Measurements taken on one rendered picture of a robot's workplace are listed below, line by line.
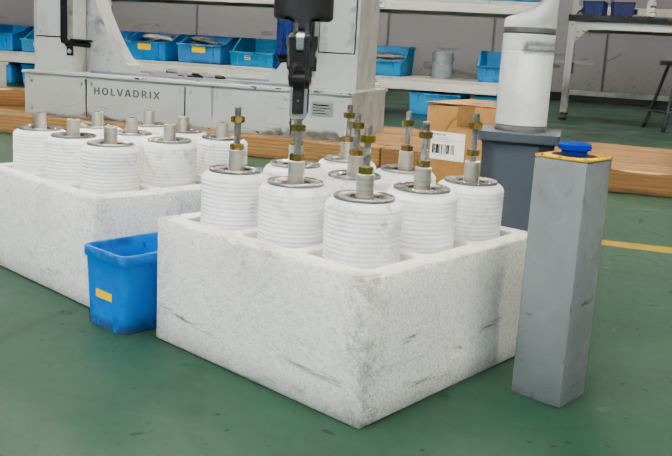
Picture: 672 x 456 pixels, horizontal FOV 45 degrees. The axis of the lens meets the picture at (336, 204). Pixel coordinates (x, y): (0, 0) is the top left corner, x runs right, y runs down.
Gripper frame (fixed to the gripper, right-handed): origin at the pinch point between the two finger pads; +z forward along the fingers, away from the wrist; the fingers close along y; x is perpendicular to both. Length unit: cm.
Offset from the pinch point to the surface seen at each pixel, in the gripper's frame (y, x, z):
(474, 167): 8.4, -24.8, 7.8
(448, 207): -2.8, -19.9, 11.7
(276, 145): 202, 16, 30
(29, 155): 40, 49, 14
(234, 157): 6.8, 8.9, 8.1
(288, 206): -4.7, 0.6, 12.3
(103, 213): 19.2, 30.4, 19.7
